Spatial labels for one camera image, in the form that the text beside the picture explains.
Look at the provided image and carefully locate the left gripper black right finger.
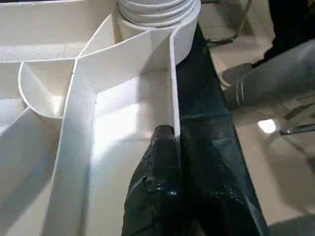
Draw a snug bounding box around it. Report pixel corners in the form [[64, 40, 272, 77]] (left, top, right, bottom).
[[180, 130, 258, 236]]

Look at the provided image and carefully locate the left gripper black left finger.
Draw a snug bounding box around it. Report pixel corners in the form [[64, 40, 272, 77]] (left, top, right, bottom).
[[121, 124, 184, 236]]

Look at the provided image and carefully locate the white plastic table top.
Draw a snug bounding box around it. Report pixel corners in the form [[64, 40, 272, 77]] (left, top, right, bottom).
[[0, 0, 202, 236]]

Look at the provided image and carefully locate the white plastic table leg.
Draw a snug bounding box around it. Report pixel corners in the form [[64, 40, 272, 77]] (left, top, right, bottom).
[[117, 0, 200, 28]]

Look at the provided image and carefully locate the black work mat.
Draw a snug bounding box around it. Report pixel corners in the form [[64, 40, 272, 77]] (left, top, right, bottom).
[[175, 22, 270, 236]]

